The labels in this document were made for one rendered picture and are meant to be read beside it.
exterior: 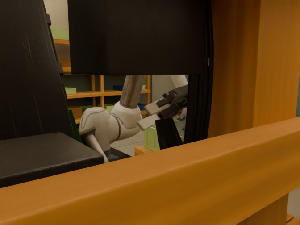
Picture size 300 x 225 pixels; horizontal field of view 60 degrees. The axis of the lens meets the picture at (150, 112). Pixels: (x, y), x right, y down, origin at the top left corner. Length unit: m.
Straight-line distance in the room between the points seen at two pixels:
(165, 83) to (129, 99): 7.06
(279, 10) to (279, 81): 0.10
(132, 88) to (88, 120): 0.28
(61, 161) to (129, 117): 1.07
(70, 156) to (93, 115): 0.95
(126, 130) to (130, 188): 1.24
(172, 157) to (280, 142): 0.17
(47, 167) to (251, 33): 0.33
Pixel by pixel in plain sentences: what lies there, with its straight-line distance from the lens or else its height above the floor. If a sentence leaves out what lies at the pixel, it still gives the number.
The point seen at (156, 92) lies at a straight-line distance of 8.20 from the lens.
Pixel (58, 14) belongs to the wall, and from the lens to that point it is 6.71.
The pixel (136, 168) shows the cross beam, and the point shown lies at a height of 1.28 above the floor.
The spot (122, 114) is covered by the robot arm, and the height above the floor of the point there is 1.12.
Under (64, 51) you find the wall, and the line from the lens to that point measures 6.65.
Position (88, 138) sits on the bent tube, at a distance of 0.62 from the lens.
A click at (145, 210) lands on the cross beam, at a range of 0.22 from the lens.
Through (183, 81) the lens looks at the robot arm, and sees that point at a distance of 1.05.
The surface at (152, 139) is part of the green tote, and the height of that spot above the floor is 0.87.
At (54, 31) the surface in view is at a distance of 6.01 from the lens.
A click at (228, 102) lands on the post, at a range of 0.43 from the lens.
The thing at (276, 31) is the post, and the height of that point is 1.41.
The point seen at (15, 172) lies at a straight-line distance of 0.34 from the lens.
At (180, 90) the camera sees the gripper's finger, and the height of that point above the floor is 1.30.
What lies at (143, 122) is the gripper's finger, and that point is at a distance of 0.74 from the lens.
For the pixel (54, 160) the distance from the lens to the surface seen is 0.37.
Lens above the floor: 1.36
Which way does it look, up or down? 9 degrees down
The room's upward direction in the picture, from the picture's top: straight up
